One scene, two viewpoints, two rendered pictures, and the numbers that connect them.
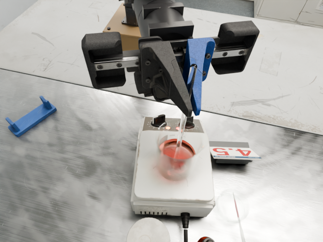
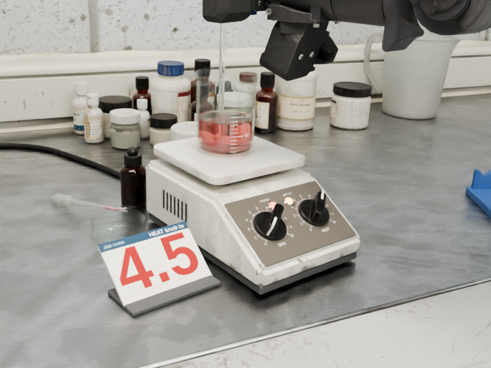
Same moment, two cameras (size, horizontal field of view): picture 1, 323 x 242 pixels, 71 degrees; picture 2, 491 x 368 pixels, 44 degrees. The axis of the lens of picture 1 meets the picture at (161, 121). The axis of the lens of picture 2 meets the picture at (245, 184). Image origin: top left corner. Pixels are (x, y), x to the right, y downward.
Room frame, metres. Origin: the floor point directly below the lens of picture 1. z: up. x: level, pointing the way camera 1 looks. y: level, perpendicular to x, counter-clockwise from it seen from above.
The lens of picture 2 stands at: (0.66, -0.39, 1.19)
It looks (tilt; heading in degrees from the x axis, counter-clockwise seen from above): 21 degrees down; 142
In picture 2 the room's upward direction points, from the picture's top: 3 degrees clockwise
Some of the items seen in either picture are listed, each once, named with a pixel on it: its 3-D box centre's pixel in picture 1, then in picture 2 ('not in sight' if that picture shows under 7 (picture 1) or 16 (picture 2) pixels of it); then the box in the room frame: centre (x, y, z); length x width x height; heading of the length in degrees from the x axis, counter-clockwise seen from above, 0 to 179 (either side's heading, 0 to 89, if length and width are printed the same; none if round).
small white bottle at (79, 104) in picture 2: not in sight; (82, 107); (-0.24, -0.01, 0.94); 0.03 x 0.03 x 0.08
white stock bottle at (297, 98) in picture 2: not in sight; (295, 88); (-0.11, 0.32, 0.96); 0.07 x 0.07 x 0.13
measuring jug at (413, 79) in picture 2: not in sight; (406, 73); (-0.08, 0.58, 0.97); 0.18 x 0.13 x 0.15; 17
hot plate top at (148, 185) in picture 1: (174, 163); (228, 154); (0.17, -0.02, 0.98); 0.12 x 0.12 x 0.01; 1
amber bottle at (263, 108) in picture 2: not in sight; (266, 101); (-0.11, 0.26, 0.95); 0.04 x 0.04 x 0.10
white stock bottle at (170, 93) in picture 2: not in sight; (170, 98); (-0.17, 0.11, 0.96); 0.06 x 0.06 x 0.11
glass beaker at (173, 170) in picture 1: (179, 153); (223, 113); (0.16, -0.03, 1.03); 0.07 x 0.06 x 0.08; 87
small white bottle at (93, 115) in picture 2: not in sight; (93, 117); (-0.19, -0.01, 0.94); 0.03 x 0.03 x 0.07
